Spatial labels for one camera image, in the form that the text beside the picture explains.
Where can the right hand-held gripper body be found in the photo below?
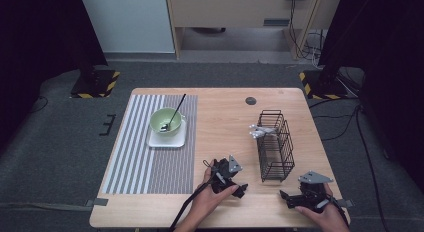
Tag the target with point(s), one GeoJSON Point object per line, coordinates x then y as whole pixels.
{"type": "Point", "coordinates": [313, 193]}

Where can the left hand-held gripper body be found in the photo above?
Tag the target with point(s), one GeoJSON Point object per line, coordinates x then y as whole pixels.
{"type": "Point", "coordinates": [223, 178]}

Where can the silver chopstick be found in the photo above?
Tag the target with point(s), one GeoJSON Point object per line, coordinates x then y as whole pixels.
{"type": "Point", "coordinates": [263, 129]}
{"type": "Point", "coordinates": [258, 126]}
{"type": "Point", "coordinates": [260, 133]}
{"type": "Point", "coordinates": [258, 136]}

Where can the white square plate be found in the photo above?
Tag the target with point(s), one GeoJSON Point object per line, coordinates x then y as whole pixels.
{"type": "Point", "coordinates": [166, 142]}

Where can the person's left hand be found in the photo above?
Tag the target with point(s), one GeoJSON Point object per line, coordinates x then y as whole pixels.
{"type": "Point", "coordinates": [206, 203]}

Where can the person's right hand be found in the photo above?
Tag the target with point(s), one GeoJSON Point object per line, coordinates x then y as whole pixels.
{"type": "Point", "coordinates": [328, 220]}

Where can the grey tape strip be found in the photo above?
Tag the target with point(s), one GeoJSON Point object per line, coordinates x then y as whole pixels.
{"type": "Point", "coordinates": [98, 202]}
{"type": "Point", "coordinates": [346, 203]}

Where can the grey striped placemat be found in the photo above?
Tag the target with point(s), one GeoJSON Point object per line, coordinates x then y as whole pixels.
{"type": "Point", "coordinates": [166, 172]}

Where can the black spoon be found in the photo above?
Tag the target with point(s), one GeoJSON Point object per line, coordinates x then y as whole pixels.
{"type": "Point", "coordinates": [173, 116]}

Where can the grey round table grommet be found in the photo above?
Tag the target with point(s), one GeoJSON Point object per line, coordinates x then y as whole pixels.
{"type": "Point", "coordinates": [250, 100]}

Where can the green bowl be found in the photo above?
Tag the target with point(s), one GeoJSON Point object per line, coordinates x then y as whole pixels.
{"type": "Point", "coordinates": [158, 120]}

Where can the black stand base striped edge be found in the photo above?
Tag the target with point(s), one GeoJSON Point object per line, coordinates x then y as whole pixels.
{"type": "Point", "coordinates": [96, 83]}
{"type": "Point", "coordinates": [325, 87]}

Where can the black curtain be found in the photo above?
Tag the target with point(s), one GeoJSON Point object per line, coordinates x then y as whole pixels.
{"type": "Point", "coordinates": [383, 42]}
{"type": "Point", "coordinates": [40, 42]}

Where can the white cabinet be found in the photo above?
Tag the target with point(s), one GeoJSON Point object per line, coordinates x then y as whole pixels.
{"type": "Point", "coordinates": [130, 22]}

